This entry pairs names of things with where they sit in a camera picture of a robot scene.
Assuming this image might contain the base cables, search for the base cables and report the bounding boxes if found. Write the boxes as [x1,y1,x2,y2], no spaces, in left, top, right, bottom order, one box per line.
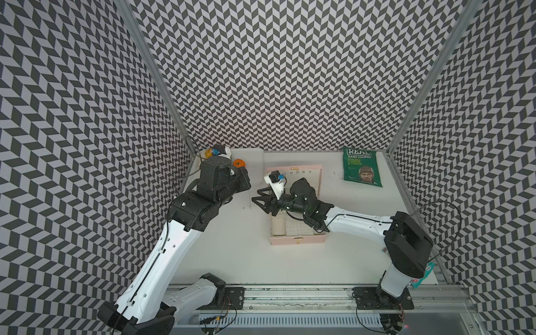
[350,292,409,335]
[199,296,237,335]

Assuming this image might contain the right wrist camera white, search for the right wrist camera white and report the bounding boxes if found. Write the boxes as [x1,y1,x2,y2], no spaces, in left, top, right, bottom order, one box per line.
[264,170,287,200]

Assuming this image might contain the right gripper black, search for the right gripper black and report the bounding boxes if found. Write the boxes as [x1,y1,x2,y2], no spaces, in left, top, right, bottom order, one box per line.
[250,186,307,216]

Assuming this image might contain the left base cables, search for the left base cables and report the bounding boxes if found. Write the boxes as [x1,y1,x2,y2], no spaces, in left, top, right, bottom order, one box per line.
[199,296,237,335]

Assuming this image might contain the right corner metal post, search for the right corner metal post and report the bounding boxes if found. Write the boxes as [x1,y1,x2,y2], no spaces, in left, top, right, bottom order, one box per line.
[386,0,483,156]

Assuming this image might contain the corner metal post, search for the corner metal post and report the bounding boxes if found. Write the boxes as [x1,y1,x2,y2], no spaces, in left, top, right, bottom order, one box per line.
[114,0,195,154]
[386,0,483,156]

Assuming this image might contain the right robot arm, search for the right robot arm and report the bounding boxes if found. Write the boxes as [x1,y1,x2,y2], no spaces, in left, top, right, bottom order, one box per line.
[251,178,434,300]

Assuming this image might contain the white cutting board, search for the white cutting board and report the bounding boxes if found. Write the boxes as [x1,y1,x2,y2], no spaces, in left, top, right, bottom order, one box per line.
[191,147,265,186]

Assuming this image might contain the small orange fruit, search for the small orange fruit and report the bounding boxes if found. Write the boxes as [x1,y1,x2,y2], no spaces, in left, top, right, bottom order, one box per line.
[233,159,246,168]

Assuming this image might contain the teal snack packet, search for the teal snack packet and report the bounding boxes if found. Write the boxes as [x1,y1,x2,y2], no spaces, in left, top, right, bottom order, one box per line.
[410,262,435,288]

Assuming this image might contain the pink jewelry box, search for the pink jewelry box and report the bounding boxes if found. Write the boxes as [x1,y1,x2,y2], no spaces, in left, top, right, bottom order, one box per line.
[265,165,327,246]

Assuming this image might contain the green crisps bag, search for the green crisps bag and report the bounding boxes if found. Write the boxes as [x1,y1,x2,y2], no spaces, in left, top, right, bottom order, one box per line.
[342,147,382,187]

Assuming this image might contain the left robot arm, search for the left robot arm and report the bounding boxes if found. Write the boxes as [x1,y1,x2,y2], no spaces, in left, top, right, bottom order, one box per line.
[97,152,251,334]

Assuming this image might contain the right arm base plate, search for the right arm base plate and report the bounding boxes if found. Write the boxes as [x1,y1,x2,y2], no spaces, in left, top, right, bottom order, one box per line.
[352,286,415,311]

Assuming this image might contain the aluminium front rail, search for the aluminium front rail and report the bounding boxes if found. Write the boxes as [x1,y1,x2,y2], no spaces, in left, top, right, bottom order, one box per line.
[127,284,478,313]

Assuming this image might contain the left corner metal post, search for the left corner metal post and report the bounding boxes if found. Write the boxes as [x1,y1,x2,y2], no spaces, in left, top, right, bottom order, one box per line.
[114,0,195,154]

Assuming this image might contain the right base cables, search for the right base cables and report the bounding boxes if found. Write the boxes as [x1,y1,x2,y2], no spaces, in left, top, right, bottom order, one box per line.
[350,292,409,335]

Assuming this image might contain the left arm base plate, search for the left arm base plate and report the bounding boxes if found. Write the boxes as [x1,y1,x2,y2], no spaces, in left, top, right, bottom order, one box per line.
[199,287,246,311]

